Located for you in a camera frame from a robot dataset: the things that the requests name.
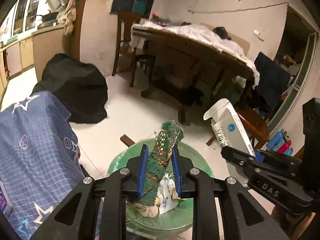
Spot blue star-pattern tablecloth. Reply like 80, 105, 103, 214
1, 91, 99, 239

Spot wooden dining table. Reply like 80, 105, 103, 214
132, 25, 255, 124

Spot black bag on floor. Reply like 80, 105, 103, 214
33, 53, 108, 124

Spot green lined trash bin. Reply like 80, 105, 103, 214
107, 138, 213, 239

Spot white tissue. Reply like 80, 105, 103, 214
157, 173, 180, 215

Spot kitchen window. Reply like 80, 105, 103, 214
12, 0, 40, 36

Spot beige kitchen cabinets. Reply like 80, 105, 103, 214
1, 24, 65, 97

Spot green scouring roll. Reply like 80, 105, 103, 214
138, 120, 184, 206

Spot wooden chair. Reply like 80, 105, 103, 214
112, 10, 156, 87

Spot wall cable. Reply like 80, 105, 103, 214
187, 2, 290, 14

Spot white cloth on table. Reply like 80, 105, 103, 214
131, 21, 260, 88

